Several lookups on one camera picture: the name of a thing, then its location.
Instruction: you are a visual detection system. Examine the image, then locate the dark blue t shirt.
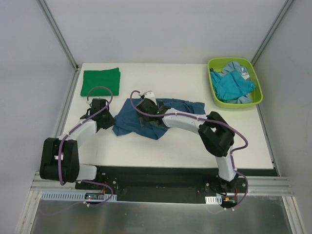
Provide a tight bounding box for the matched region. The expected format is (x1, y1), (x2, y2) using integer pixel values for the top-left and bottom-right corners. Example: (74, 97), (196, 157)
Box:
(112, 97), (206, 140)

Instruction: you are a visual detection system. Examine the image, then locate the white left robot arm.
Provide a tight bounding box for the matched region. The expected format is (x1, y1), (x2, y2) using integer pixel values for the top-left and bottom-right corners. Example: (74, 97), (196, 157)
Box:
(39, 98), (115, 190)

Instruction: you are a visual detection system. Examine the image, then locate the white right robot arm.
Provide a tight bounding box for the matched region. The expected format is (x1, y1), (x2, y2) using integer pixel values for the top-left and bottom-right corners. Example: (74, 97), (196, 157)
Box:
(135, 97), (238, 195)

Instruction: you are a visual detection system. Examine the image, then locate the folded green t shirt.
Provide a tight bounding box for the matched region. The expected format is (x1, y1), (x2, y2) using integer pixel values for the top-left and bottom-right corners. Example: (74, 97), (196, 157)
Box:
(80, 67), (121, 97)

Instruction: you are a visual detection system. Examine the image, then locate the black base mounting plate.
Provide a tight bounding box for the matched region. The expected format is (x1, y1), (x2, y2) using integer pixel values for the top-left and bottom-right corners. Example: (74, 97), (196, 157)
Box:
(74, 163), (280, 203)

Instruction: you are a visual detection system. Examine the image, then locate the teal t shirt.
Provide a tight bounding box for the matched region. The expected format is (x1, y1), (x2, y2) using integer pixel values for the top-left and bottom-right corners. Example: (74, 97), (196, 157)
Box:
(210, 70), (255, 104)

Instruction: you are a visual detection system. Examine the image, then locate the lime green plastic basket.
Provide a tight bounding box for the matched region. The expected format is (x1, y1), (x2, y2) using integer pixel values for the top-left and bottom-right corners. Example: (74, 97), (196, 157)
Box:
(208, 57), (263, 109)

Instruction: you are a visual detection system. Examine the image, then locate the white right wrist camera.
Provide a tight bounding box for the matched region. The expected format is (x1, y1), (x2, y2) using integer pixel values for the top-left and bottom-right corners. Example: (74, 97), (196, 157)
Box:
(139, 91), (156, 104)

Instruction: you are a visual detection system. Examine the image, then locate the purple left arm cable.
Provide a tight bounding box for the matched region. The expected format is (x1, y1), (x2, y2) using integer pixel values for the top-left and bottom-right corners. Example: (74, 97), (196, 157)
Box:
(39, 86), (115, 215)

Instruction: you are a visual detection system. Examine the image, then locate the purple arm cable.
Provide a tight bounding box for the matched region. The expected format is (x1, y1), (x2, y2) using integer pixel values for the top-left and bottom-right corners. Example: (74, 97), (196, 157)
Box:
(130, 90), (249, 214)
(39, 86), (115, 215)

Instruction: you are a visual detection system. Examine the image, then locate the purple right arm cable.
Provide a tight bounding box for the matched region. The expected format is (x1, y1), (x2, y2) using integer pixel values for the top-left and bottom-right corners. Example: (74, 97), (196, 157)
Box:
(130, 90), (249, 214)

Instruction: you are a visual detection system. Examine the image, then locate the left white cable duct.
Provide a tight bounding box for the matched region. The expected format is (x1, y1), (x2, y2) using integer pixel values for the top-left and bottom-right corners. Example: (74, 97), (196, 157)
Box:
(41, 191), (117, 202)

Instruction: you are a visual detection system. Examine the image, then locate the white cable duct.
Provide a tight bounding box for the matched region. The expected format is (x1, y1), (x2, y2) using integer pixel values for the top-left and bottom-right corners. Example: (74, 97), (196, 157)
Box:
(41, 191), (117, 202)
(205, 195), (222, 205)

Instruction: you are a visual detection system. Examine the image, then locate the left aluminium frame post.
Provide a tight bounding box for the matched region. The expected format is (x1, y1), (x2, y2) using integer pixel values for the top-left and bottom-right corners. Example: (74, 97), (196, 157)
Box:
(37, 0), (79, 71)

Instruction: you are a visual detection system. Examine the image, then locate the aluminium frame post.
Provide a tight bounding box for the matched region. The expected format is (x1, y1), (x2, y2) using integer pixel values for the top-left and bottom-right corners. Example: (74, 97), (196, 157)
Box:
(251, 0), (296, 66)
(37, 0), (79, 71)

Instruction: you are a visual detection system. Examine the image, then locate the right white cable duct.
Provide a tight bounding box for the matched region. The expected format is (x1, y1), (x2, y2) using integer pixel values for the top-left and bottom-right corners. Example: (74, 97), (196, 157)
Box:
(205, 195), (222, 205)

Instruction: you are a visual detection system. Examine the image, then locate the front aluminium frame rail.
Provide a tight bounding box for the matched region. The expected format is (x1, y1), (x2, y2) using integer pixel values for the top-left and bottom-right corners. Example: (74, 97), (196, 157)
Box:
(30, 172), (294, 196)

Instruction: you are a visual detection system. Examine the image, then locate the right aluminium frame post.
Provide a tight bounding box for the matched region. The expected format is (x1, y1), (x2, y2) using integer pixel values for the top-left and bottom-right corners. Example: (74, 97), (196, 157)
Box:
(251, 0), (296, 66)

